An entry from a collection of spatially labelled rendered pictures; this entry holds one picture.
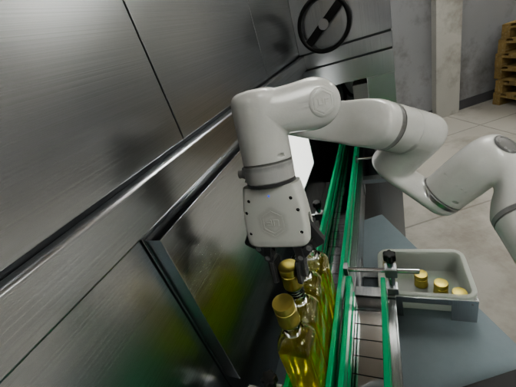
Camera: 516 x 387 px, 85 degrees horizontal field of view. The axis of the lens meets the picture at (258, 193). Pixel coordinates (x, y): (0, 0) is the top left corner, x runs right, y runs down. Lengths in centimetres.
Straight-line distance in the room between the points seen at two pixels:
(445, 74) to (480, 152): 371
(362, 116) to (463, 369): 62
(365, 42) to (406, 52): 271
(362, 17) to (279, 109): 101
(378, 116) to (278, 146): 19
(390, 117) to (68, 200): 46
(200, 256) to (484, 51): 446
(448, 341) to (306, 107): 70
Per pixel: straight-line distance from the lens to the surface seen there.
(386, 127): 51
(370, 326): 76
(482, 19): 460
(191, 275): 46
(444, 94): 436
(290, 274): 48
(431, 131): 58
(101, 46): 45
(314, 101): 41
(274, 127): 40
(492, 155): 61
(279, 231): 43
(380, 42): 138
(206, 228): 48
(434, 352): 89
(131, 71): 47
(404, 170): 62
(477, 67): 467
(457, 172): 62
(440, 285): 93
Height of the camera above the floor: 151
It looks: 27 degrees down
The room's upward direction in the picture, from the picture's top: 19 degrees counter-clockwise
